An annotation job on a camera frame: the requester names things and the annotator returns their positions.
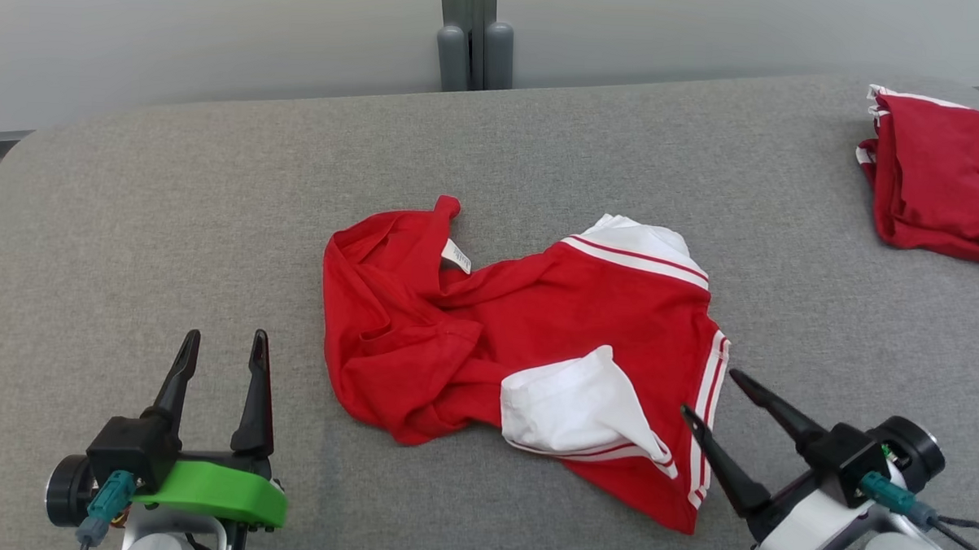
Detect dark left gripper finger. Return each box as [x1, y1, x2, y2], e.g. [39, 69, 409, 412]
[230, 329, 279, 457]
[139, 328, 202, 459]

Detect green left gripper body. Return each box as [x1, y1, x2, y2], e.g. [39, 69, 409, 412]
[131, 456, 290, 531]

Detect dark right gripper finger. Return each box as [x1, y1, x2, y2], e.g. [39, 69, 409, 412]
[676, 404, 776, 520]
[725, 369, 833, 471]

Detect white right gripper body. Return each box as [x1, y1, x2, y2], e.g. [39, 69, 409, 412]
[745, 471, 862, 550]

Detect red white Bulls jersey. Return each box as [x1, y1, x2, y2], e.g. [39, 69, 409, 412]
[314, 190, 736, 536]

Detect red white-striped shorts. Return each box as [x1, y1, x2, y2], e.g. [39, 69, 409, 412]
[852, 83, 979, 268]

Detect grey fabric sofa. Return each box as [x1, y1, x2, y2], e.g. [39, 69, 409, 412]
[0, 42, 979, 550]

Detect black cable teal plug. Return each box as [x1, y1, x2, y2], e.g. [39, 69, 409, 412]
[74, 468, 138, 550]
[857, 469, 979, 550]

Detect grey partition post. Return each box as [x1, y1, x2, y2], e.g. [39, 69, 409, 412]
[435, 0, 516, 94]

